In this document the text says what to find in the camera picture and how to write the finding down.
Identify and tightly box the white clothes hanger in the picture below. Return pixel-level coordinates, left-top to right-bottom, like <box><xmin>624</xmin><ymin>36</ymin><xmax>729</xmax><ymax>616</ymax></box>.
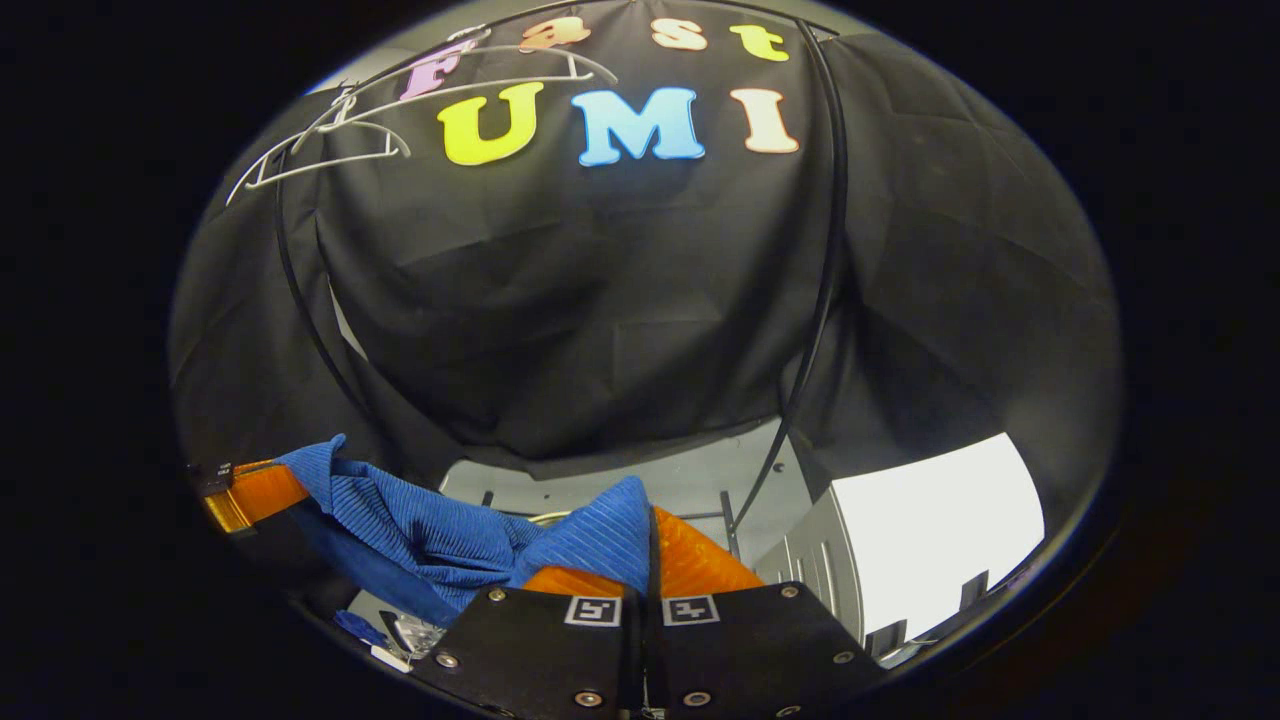
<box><xmin>290</xmin><ymin>28</ymin><xmax>621</xmax><ymax>158</ymax></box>
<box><xmin>225</xmin><ymin>92</ymin><xmax>413</xmax><ymax>208</ymax></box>

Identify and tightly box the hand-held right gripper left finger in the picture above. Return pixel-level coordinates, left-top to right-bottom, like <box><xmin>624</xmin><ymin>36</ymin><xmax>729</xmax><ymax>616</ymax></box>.
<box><xmin>411</xmin><ymin>565</ymin><xmax>642</xmax><ymax>716</ymax></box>

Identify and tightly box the black clothes rack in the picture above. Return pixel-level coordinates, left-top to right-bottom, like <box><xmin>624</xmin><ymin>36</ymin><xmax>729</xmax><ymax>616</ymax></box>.
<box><xmin>272</xmin><ymin>0</ymin><xmax>851</xmax><ymax>561</ymax></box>

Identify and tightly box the blue corduroy jacket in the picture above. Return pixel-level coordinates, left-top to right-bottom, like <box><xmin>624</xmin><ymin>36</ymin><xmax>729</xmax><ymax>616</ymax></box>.
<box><xmin>275</xmin><ymin>433</ymin><xmax>656</xmax><ymax>626</ymax></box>

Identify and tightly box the white panel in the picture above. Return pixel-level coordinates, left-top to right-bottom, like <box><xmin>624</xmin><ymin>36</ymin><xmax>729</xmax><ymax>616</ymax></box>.
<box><xmin>830</xmin><ymin>432</ymin><xmax>1046</xmax><ymax>641</ymax></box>

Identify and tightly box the grey ribbed panel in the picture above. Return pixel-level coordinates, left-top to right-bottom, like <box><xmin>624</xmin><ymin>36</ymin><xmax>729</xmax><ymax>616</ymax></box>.
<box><xmin>755</xmin><ymin>490</ymin><xmax>867</xmax><ymax>641</ymax></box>

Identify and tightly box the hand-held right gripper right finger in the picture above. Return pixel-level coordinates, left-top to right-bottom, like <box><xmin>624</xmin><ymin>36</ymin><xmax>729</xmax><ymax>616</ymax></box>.
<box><xmin>644</xmin><ymin>506</ymin><xmax>887</xmax><ymax>718</ymax></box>

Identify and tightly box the black backdrop cloth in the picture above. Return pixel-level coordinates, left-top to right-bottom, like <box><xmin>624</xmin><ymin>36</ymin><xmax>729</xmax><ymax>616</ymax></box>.
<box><xmin>170</xmin><ymin>0</ymin><xmax>1121</xmax><ymax>481</ymax></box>

